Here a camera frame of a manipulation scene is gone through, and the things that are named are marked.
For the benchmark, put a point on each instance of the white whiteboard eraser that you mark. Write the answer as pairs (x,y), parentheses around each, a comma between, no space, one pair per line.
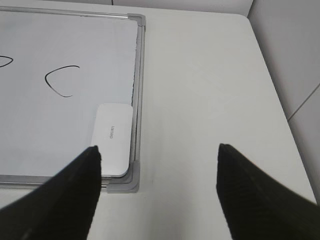
(112,135)

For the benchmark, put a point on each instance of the white board with aluminium frame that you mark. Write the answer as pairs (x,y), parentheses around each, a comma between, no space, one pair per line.
(56,68)

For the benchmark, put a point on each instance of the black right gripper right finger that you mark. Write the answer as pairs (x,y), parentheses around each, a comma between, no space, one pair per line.
(257,207)

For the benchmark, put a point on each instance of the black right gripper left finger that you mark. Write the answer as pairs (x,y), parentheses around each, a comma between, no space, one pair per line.
(62,208)

